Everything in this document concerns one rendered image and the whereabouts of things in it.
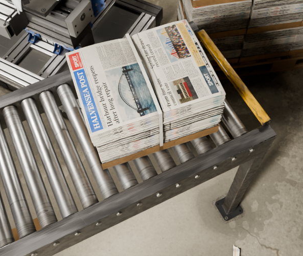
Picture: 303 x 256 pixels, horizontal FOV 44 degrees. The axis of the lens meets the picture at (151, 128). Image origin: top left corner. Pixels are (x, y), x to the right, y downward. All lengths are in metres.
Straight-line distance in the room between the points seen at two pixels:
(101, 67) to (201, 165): 0.42
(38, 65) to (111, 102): 1.27
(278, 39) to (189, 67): 1.18
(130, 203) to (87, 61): 0.42
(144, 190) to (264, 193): 1.01
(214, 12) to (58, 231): 1.23
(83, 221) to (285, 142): 1.36
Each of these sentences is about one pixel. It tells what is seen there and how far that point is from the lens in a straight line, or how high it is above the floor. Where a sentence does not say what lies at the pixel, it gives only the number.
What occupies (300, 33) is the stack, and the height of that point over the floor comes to 0.32.
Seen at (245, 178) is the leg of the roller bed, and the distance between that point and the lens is 1.49.
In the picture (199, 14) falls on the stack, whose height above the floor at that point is 0.56.
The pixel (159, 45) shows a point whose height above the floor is 1.03.
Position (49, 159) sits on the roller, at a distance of 1.21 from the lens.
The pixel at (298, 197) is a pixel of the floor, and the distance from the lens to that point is 2.06.
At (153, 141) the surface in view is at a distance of 1.10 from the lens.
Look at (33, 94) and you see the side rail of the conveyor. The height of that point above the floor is 0.80.
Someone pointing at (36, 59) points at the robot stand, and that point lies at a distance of 2.25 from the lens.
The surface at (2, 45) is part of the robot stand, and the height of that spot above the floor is 0.21.
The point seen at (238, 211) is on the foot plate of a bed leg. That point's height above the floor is 0.00.
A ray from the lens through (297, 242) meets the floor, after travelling 1.99.
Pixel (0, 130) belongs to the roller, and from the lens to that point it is 1.33.
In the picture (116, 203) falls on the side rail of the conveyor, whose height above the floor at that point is 0.80.
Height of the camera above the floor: 1.85
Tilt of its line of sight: 61 degrees down
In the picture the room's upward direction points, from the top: 5 degrees counter-clockwise
